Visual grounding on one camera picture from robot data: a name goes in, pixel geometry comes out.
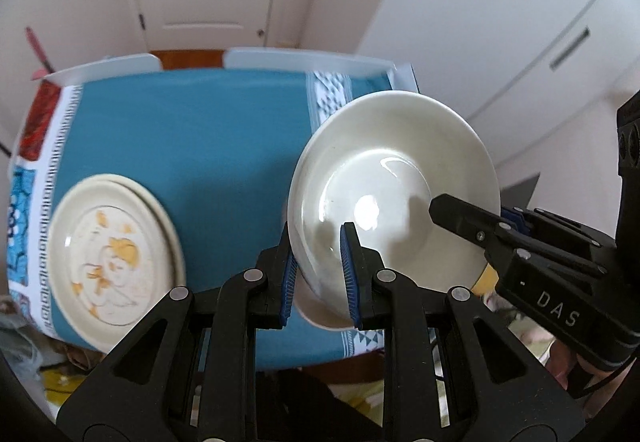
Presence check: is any blue tablecloth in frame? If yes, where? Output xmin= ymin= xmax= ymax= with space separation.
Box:
xmin=6 ymin=69 xmax=390 ymax=344

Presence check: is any cream yellow bowl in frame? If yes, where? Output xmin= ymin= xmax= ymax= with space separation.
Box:
xmin=286 ymin=90 xmax=500 ymax=332

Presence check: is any pink shoehorn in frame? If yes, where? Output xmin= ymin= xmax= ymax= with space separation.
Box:
xmin=25 ymin=27 xmax=55 ymax=81

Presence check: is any light blue tray table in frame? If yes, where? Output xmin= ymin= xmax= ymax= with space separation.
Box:
xmin=43 ymin=47 xmax=419 ymax=93

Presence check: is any white wardrobe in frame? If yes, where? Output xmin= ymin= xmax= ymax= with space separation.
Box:
xmin=359 ymin=0 xmax=639 ymax=163

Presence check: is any right hand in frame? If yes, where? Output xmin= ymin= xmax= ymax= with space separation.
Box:
xmin=566 ymin=355 xmax=636 ymax=400

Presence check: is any small duck pattern plate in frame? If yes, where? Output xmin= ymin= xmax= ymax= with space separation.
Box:
xmin=47 ymin=174 xmax=186 ymax=353

